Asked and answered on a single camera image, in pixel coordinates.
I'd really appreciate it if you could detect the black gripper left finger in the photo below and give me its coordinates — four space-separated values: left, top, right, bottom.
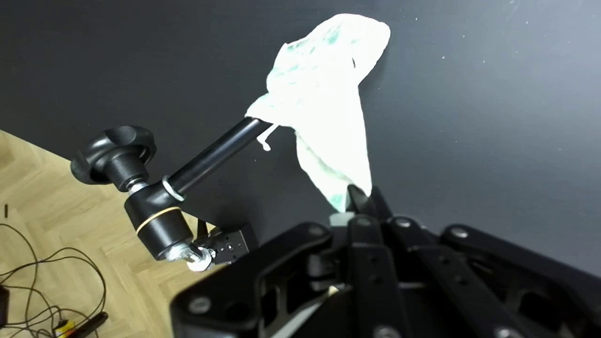
347 187 409 338

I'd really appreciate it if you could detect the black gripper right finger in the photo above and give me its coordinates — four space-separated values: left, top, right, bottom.
370 190 533 338

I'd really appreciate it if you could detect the white cloth with green stains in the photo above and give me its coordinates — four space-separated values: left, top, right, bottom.
246 14 390 213

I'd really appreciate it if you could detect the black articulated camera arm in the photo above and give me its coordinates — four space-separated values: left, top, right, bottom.
69 119 270 273

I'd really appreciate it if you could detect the black cable on floor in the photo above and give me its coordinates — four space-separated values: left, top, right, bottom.
0 222 110 338

